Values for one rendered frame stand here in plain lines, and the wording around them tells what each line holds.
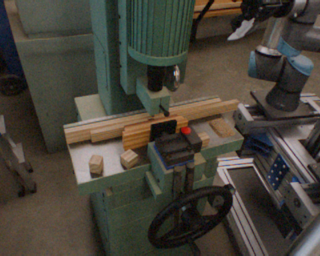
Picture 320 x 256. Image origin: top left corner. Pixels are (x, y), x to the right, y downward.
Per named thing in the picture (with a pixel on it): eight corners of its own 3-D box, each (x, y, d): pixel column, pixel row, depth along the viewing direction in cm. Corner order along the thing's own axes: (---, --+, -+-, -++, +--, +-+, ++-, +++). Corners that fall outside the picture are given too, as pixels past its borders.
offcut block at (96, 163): (100, 174, 83) (99, 165, 80) (89, 172, 83) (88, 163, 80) (104, 165, 85) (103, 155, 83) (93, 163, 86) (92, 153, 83)
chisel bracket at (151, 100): (149, 119, 90) (151, 99, 85) (135, 96, 100) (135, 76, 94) (169, 115, 93) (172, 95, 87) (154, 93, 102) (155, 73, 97)
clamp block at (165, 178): (161, 193, 83) (163, 174, 77) (145, 161, 92) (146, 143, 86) (203, 180, 88) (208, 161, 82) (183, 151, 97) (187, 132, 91)
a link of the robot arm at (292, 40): (313, 62, 86) (331, 26, 79) (275, 55, 88) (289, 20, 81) (309, 51, 92) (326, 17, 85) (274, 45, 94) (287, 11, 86)
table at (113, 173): (85, 224, 77) (83, 212, 73) (67, 149, 97) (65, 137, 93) (257, 167, 98) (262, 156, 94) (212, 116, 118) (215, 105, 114)
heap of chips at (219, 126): (220, 139, 99) (221, 135, 98) (206, 121, 106) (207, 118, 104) (236, 134, 101) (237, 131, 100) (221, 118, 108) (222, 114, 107)
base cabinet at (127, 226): (113, 289, 141) (106, 213, 94) (89, 197, 179) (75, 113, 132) (190, 255, 157) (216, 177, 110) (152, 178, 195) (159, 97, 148)
